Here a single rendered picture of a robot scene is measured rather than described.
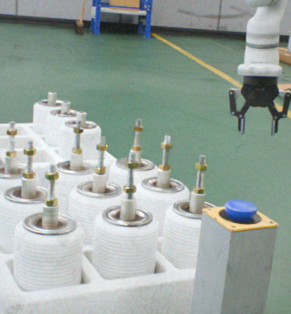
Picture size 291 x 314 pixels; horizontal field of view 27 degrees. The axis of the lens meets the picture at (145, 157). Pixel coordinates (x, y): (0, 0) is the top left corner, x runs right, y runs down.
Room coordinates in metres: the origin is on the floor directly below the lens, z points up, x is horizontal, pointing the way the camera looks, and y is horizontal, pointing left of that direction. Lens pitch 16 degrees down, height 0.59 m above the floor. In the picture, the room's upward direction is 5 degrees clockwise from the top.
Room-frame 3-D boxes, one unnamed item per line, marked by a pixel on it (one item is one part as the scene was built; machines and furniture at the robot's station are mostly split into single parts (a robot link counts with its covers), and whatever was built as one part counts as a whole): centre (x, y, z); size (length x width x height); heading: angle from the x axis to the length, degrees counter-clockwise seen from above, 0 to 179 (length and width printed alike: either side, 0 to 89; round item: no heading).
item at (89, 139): (1.37, 0.16, 0.16); 0.10 x 0.10 x 0.18
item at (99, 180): (0.94, 0.07, 0.26); 0.02 x 0.02 x 0.03
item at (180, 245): (0.88, -0.09, 0.16); 0.10 x 0.10 x 0.18
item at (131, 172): (0.83, 0.02, 0.31); 0.01 x 0.01 x 0.08; 62
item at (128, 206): (0.83, 0.02, 0.26); 0.02 x 0.02 x 0.03
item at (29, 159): (0.88, 0.18, 0.30); 0.01 x 0.01 x 0.08; 49
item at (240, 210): (0.71, -0.12, 0.32); 0.04 x 0.04 x 0.02
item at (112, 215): (0.83, 0.02, 0.25); 0.08 x 0.08 x 0.01
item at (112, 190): (0.94, 0.07, 0.25); 0.08 x 0.08 x 0.01
